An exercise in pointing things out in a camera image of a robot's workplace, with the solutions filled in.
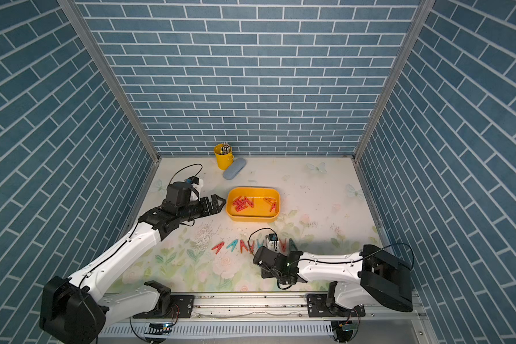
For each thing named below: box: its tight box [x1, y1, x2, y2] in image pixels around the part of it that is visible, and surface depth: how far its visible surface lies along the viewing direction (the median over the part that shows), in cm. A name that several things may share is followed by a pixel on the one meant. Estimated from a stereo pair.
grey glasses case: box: [222, 157, 247, 180], surface depth 116 cm
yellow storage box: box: [225, 186, 281, 223], surface depth 102 cm
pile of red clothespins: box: [232, 195, 278, 213], surface depth 103 cm
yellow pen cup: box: [213, 141, 235, 171], surface depth 111 cm
